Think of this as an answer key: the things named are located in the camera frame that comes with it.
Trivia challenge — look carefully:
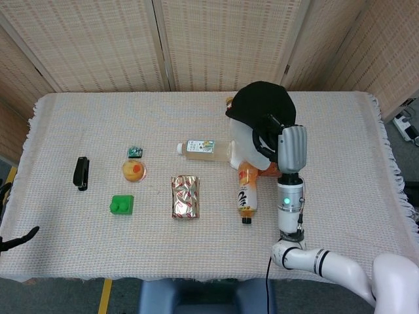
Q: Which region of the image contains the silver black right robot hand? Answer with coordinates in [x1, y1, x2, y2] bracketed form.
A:
[251, 113, 308, 174]

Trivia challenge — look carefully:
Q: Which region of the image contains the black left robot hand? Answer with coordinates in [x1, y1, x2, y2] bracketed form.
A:
[0, 226, 41, 256]

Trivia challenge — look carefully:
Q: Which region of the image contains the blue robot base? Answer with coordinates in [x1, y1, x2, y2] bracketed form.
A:
[139, 278, 278, 314]

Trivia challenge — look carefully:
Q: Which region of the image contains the white foam mannequin head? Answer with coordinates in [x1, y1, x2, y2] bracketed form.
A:
[228, 116, 279, 171]

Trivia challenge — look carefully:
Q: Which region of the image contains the orange juice bottle black cap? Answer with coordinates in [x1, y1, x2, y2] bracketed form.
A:
[237, 160, 259, 225]

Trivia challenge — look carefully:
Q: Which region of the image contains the clear tea bottle white cap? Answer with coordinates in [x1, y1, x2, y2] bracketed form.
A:
[177, 139, 234, 164]

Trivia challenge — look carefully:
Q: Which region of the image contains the black stapler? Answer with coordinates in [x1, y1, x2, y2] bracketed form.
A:
[72, 156, 90, 192]

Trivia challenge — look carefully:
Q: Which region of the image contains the green toy building block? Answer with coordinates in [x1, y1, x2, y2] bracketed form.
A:
[109, 194, 136, 216]

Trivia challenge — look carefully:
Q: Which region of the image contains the white power strip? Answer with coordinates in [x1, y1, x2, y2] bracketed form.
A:
[394, 111, 419, 142]

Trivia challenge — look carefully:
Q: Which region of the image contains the gold foil snack packet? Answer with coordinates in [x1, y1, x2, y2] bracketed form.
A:
[170, 175, 201, 220]

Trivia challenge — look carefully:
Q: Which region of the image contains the woven bamboo folding screen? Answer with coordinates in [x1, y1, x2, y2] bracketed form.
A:
[0, 0, 419, 122]

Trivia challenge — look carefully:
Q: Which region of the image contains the orange jelly cup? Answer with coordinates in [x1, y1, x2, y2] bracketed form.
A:
[122, 159, 147, 183]

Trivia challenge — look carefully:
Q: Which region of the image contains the beige waffle-weave tablecloth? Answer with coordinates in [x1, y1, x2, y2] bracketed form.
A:
[0, 91, 419, 282]

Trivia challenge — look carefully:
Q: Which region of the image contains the black cable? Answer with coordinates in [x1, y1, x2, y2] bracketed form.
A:
[265, 254, 273, 314]

